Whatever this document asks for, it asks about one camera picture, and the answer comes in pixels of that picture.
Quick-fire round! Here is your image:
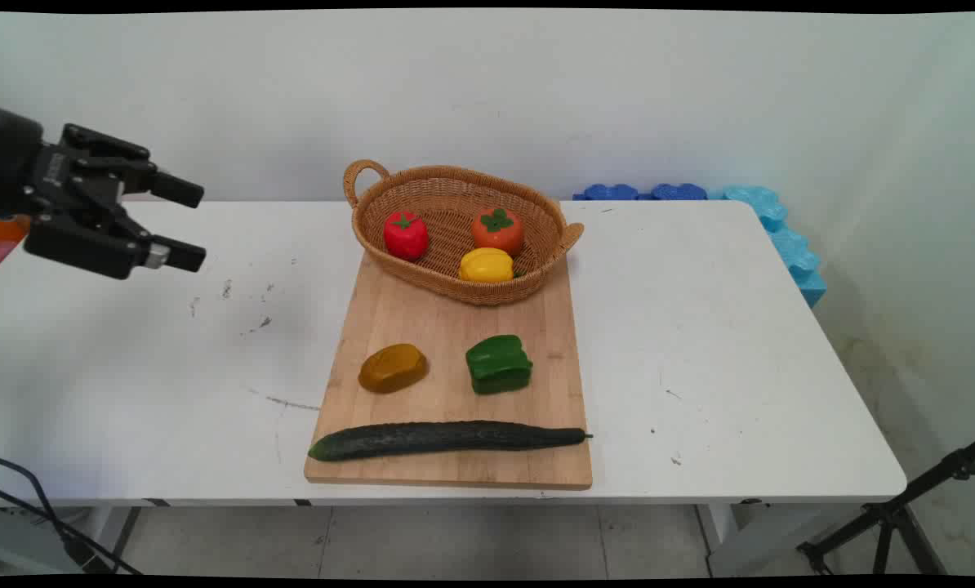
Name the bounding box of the black tripod stand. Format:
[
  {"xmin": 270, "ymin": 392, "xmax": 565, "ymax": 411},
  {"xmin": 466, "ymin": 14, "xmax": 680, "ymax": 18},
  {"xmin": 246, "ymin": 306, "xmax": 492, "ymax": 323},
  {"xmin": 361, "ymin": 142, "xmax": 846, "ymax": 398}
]
[{"xmin": 796, "ymin": 436, "xmax": 975, "ymax": 577}]

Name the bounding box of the black floor cable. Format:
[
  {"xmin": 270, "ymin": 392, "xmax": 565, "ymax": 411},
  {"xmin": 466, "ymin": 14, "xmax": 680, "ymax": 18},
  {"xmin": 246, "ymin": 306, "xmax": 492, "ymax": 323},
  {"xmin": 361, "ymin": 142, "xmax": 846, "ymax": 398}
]
[{"xmin": 0, "ymin": 454, "xmax": 143, "ymax": 577}]

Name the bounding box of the long dark green cucumber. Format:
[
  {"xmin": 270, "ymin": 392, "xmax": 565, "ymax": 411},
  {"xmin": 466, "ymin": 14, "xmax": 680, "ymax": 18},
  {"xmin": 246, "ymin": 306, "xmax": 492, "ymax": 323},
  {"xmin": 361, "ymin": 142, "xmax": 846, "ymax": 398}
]
[{"xmin": 308, "ymin": 421, "xmax": 594, "ymax": 463}]

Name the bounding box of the brown toy potato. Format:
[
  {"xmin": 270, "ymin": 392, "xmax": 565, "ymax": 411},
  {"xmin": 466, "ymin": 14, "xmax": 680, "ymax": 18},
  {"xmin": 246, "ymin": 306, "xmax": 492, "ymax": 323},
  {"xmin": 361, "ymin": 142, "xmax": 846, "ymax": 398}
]
[{"xmin": 358, "ymin": 343, "xmax": 430, "ymax": 395}]

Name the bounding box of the orange toy persimmon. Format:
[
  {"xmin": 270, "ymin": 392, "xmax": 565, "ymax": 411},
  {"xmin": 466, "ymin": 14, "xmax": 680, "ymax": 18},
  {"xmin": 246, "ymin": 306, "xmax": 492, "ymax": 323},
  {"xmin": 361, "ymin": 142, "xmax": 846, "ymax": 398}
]
[{"xmin": 471, "ymin": 207, "xmax": 525, "ymax": 258}]

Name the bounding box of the green toy bell pepper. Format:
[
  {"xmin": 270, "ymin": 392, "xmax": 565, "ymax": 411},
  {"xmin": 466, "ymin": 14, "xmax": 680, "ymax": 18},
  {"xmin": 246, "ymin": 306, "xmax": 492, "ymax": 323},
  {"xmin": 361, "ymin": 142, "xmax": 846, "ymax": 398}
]
[{"xmin": 465, "ymin": 334, "xmax": 534, "ymax": 396}]

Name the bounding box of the red toy tomato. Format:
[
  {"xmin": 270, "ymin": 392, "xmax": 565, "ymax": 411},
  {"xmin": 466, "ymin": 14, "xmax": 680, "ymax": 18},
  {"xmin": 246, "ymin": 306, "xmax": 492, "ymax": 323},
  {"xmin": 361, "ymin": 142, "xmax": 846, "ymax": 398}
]
[{"xmin": 383, "ymin": 210, "xmax": 430, "ymax": 262}]

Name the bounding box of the white table leg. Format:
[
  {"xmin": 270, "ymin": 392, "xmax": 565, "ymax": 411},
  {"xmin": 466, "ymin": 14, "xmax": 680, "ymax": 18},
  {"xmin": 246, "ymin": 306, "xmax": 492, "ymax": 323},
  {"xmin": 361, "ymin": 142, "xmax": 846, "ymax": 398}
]
[{"xmin": 695, "ymin": 502, "xmax": 738, "ymax": 566}]

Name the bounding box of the light blue foam mat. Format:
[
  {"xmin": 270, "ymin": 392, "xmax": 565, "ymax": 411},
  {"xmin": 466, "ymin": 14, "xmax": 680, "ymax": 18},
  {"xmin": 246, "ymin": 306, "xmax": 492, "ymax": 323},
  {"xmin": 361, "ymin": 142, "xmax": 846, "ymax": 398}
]
[{"xmin": 706, "ymin": 185, "xmax": 828, "ymax": 310}]

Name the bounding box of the yellow toy bell pepper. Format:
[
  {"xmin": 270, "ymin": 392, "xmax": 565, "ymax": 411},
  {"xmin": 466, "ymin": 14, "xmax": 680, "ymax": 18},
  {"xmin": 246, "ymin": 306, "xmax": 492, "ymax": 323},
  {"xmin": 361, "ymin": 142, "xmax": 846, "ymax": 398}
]
[{"xmin": 459, "ymin": 247, "xmax": 516, "ymax": 284}]

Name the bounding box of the woven wicker basket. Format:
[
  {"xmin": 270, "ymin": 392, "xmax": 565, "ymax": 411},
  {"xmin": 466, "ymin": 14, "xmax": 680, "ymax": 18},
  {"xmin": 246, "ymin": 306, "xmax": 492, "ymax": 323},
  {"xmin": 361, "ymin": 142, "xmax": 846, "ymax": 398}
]
[{"xmin": 342, "ymin": 159, "xmax": 585, "ymax": 307}]

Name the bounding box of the wooden cutting board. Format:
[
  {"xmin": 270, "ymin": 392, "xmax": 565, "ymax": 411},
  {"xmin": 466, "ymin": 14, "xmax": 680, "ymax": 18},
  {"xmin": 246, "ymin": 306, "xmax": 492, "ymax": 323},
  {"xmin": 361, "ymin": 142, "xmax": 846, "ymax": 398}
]
[{"xmin": 304, "ymin": 249, "xmax": 594, "ymax": 491}]

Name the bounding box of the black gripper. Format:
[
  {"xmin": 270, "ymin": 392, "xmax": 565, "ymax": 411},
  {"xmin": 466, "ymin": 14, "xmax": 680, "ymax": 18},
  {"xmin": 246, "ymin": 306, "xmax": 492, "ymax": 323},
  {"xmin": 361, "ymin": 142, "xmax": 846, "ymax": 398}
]
[{"xmin": 0, "ymin": 105, "xmax": 207, "ymax": 281}]

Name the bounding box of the orange and pink object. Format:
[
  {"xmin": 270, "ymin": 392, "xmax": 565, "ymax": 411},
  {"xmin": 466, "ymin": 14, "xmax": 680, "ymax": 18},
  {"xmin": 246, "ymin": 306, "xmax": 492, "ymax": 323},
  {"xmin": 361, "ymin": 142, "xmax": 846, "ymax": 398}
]
[{"xmin": 0, "ymin": 214, "xmax": 32, "ymax": 273}]

